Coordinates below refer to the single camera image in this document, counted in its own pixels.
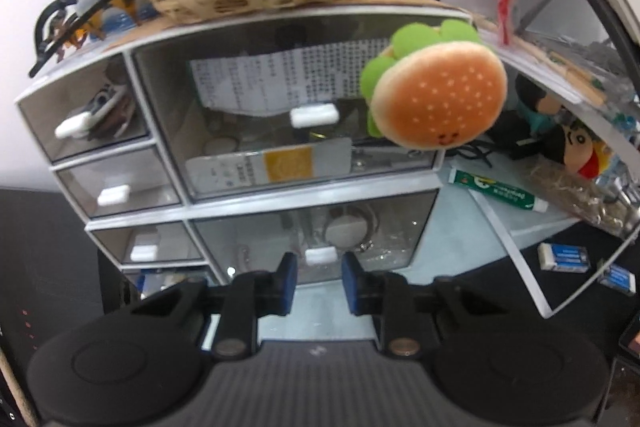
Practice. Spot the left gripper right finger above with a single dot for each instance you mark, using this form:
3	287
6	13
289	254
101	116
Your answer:
402	313

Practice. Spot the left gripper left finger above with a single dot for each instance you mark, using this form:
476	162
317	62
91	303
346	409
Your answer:
244	301

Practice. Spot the white drawer organizer cabinet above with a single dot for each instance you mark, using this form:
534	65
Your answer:
222	146

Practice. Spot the yellow white medicine packet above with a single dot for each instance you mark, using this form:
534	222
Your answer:
301	162

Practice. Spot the green white toothpaste tube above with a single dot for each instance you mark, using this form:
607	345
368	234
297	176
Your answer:
509	194

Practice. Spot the blue white eraser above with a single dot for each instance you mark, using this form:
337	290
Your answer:
619	279
563	258

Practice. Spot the printed paper receipt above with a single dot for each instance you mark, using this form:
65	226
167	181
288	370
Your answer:
274	83

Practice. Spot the hamburger plush toy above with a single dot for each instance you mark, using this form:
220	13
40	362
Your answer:
433	88

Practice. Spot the cartoon boy plush doll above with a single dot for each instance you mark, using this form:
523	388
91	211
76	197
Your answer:
560	136

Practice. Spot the white desk riser shelf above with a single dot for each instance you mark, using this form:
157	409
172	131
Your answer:
567	191

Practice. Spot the red plastic packet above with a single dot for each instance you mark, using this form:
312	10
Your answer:
504	10

